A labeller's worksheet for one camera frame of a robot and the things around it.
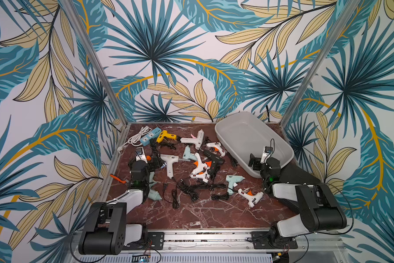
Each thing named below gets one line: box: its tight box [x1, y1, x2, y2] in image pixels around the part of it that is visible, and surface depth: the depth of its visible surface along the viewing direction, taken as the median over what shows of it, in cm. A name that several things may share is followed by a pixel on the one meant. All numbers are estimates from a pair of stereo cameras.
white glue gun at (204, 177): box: [189, 172, 211, 184], surface depth 94 cm
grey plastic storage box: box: [214, 111, 295, 178], surface depth 112 cm
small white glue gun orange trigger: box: [206, 142, 226, 157], surface depth 105 cm
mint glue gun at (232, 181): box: [225, 174, 246, 196], surface depth 92 cm
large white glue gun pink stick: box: [180, 128, 205, 151], surface depth 106 cm
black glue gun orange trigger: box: [203, 150, 225, 178], surface depth 98 cm
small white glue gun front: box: [237, 188, 264, 208], surface depth 87 cm
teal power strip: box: [139, 127, 162, 147], surface depth 109 cm
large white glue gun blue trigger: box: [159, 153, 191, 180], surface depth 99 cm
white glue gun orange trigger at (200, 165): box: [192, 152, 208, 174], surface depth 97 cm
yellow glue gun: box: [156, 129, 177, 144], surface depth 112 cm
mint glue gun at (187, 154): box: [182, 145, 197, 161], surface depth 102 cm
